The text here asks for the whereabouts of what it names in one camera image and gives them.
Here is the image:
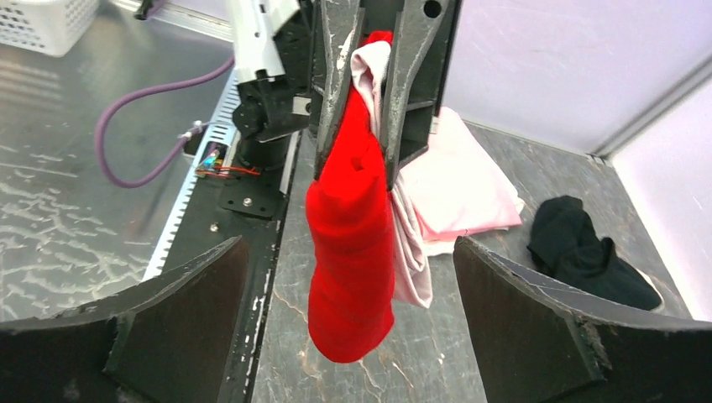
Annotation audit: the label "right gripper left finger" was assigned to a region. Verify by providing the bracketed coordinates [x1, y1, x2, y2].
[0, 235, 250, 403]

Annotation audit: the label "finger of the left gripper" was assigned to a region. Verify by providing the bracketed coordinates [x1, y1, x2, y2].
[380, 0, 462, 188]
[309, 1, 364, 179]

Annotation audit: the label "pink underwear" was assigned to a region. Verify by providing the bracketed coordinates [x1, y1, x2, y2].
[399, 107, 525, 256]

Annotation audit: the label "red boxer briefs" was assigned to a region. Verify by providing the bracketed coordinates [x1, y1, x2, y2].
[305, 30, 434, 365]

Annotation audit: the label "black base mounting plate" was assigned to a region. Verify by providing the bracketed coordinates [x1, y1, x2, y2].
[157, 133, 301, 402]

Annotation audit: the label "white plastic basket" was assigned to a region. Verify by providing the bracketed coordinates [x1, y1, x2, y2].
[1, 0, 101, 57]

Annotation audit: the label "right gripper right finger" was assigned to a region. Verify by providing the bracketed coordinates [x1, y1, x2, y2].
[453, 237, 711, 402]

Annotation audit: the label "black underwear with beige band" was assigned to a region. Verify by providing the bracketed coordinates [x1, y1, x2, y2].
[527, 195, 664, 311]

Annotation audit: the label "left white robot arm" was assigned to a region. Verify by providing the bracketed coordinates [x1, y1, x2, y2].
[228, 0, 462, 183]

